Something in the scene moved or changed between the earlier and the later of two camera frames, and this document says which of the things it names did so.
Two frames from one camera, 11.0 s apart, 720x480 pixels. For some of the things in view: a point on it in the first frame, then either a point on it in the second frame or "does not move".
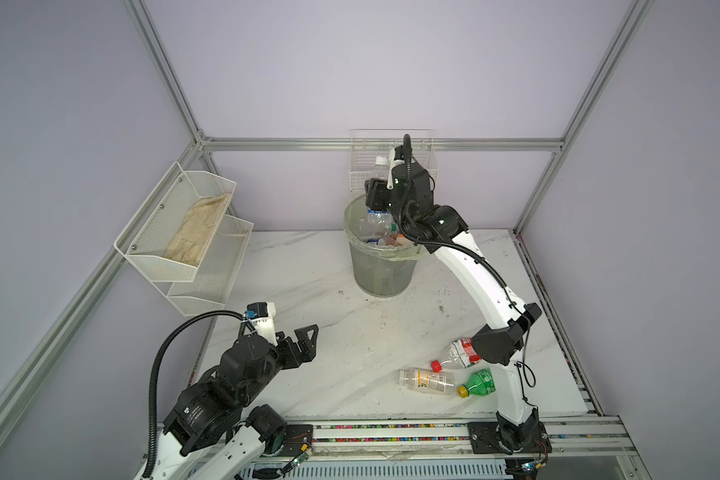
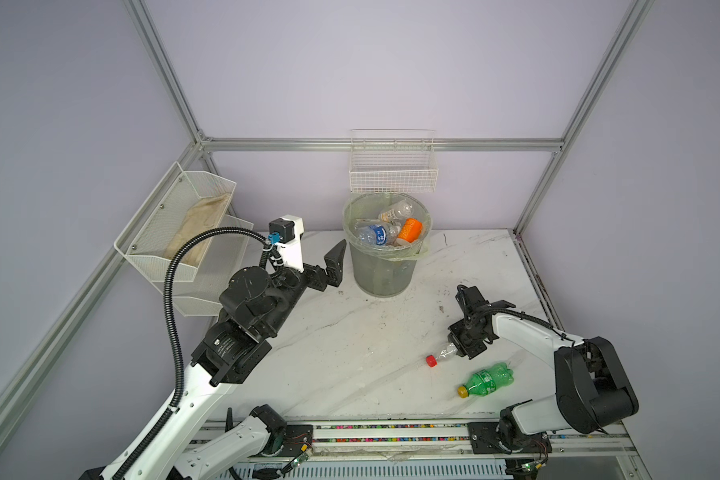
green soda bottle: [480, 383] does not move
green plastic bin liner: [376, 234] does not move
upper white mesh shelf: [169, 237] does not move
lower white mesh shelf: [216, 271] does not move
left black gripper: [307, 349] to [332, 273]
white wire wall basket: [365, 145] does not move
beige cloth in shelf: [194, 233] does not move
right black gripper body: [391, 206] to [462, 335]
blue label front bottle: [379, 223] to [378, 234]
